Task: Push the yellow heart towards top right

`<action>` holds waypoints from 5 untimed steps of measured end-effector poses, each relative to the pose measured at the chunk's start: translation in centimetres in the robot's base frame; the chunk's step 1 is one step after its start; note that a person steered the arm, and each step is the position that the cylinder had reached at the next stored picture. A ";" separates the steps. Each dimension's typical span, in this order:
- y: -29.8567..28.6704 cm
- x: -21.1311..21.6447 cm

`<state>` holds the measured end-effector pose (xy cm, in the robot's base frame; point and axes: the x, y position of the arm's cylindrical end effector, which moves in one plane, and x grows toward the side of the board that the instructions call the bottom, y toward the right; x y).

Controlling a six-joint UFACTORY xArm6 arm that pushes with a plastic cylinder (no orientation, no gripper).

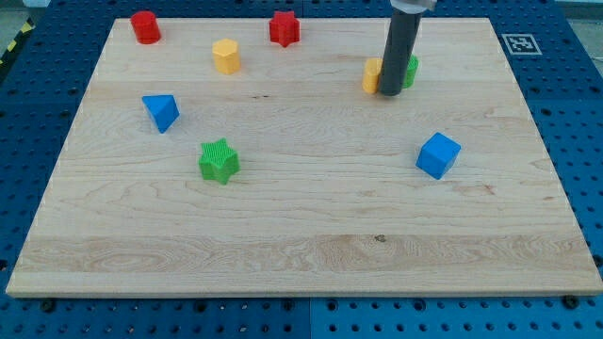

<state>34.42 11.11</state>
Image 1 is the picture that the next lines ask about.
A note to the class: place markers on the blue triangle block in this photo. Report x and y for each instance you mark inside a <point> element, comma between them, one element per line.
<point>163,110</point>

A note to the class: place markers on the white fiducial marker tag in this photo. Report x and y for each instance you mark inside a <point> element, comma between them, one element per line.
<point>519,44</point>

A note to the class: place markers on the red cylinder block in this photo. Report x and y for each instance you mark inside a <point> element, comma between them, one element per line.
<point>145,27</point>

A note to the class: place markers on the wooden board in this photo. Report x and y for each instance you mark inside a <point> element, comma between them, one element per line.
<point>328,200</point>

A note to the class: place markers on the green star block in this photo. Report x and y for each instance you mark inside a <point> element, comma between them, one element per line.
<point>218,162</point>

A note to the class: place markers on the red star block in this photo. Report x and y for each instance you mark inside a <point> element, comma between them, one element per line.
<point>284,28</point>

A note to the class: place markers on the yellow heart block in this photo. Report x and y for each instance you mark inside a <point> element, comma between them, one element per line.
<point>371,75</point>

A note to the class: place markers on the blue cube block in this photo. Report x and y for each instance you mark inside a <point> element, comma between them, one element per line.
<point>437,155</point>

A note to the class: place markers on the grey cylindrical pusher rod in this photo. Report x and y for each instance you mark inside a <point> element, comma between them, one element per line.
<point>398,50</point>

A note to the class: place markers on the green round block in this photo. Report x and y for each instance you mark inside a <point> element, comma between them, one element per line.
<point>412,68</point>

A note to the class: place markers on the yellow hexagon block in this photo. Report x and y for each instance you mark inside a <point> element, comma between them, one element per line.
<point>226,56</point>

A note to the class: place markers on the silver rod mount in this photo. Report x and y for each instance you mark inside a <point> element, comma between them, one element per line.
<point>413,6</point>

